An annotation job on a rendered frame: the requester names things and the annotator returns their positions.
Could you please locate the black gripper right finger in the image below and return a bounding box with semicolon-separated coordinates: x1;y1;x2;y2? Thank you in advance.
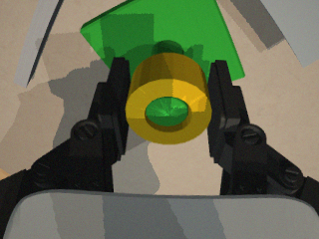
207;60;319;216

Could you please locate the grey cube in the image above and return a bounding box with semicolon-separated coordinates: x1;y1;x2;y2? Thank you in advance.
259;0;319;68

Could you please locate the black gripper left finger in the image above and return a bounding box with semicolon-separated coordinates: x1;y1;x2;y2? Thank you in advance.
0;57;131;239

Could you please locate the yellow round nut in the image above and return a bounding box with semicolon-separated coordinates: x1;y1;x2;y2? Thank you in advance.
126;53;212;144

